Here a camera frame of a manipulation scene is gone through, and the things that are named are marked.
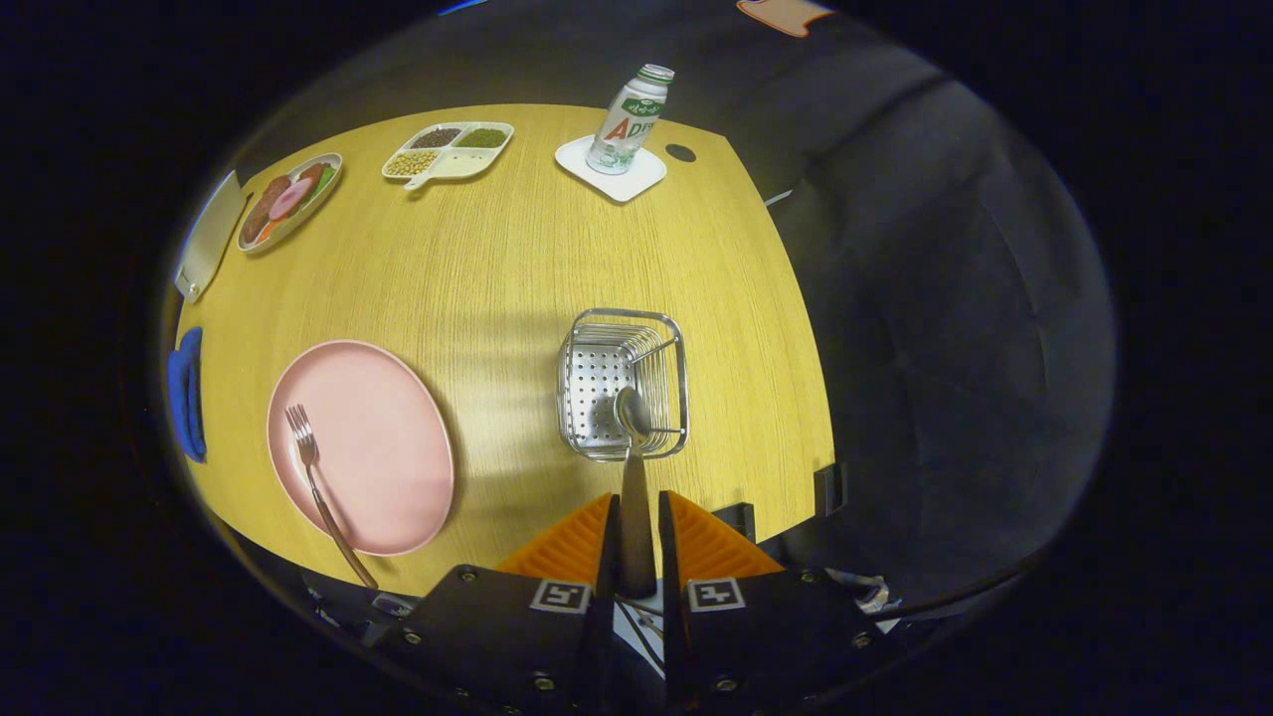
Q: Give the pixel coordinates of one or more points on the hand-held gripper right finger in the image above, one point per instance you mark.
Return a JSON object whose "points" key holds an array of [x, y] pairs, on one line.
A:
{"points": [[666, 557]]}

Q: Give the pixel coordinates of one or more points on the pile of green beans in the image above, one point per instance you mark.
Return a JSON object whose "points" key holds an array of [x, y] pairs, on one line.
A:
{"points": [[482, 137]]}

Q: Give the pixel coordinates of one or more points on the blue cloth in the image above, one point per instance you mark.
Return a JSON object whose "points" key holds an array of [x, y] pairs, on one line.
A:
{"points": [[185, 398]]}

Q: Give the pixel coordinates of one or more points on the black round table grommet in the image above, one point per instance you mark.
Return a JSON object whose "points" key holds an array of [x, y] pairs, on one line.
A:
{"points": [[680, 152]]}

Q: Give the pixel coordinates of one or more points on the brown meat piece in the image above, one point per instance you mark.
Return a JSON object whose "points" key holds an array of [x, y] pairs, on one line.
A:
{"points": [[263, 206], [312, 173]]}

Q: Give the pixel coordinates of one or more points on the white square coaster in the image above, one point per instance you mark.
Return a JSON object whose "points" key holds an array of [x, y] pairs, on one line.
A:
{"points": [[636, 181]]}

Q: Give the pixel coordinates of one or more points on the pile of dark beans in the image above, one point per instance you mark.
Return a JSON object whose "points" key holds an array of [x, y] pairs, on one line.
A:
{"points": [[437, 137]]}

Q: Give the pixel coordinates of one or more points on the red tomato slice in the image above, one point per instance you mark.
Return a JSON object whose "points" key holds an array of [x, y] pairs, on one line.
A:
{"points": [[262, 234]]}

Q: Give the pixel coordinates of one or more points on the black table clamp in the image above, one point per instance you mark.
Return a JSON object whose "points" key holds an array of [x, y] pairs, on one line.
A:
{"points": [[741, 519], [828, 488]]}

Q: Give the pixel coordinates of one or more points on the white drink bottle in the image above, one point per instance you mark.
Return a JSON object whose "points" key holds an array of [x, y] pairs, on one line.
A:
{"points": [[627, 119]]}

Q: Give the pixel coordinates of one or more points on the green lettuce leaf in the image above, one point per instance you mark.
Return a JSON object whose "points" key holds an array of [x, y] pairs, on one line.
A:
{"points": [[324, 183]]}

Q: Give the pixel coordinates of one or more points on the pink ham slice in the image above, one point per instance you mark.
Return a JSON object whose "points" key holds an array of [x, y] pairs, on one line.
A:
{"points": [[290, 198]]}

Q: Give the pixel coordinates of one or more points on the pink plate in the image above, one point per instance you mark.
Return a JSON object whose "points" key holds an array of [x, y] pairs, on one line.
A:
{"points": [[383, 447]]}

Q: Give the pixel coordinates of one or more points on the white toaster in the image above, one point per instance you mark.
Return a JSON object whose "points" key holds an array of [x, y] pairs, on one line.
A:
{"points": [[211, 237]]}

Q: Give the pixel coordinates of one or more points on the white divided tray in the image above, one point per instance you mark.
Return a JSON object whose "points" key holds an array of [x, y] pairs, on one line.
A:
{"points": [[457, 164]]}

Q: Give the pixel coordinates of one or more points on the round plate of food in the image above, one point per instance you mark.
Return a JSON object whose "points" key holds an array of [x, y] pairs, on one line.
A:
{"points": [[288, 202]]}

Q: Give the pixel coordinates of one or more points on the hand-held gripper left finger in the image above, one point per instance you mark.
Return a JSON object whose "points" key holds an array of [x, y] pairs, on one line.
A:
{"points": [[608, 557]]}

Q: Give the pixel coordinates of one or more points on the pile of yellow soybeans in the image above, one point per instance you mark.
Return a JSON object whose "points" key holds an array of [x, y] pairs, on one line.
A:
{"points": [[410, 163]]}

